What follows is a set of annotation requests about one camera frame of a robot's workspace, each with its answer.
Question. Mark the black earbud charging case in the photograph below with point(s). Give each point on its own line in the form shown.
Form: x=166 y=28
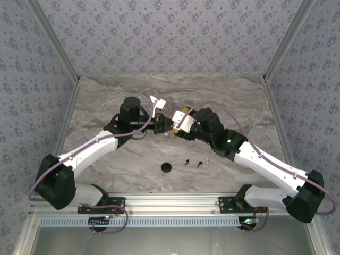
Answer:
x=166 y=167

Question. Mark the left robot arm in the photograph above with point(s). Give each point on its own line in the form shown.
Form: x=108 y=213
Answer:
x=90 y=152

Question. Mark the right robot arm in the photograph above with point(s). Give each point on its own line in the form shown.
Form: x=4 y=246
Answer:
x=265 y=164

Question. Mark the small black controller board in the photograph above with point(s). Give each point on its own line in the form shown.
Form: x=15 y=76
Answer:
x=99 y=221
x=248 y=221

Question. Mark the grey metal panel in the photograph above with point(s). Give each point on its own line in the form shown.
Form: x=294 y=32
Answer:
x=172 y=241

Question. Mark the aluminium side rail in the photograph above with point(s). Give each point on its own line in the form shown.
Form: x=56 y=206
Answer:
x=277 y=119
x=67 y=119

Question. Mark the aluminium base rail extrusion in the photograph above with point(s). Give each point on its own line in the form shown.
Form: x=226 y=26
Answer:
x=172 y=203

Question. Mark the aluminium corner post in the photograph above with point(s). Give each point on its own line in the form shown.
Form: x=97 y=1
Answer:
x=288 y=40
x=54 y=40

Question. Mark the aluminium lower frame beam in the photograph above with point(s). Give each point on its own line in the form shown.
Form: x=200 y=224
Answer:
x=22 y=239
x=316 y=239

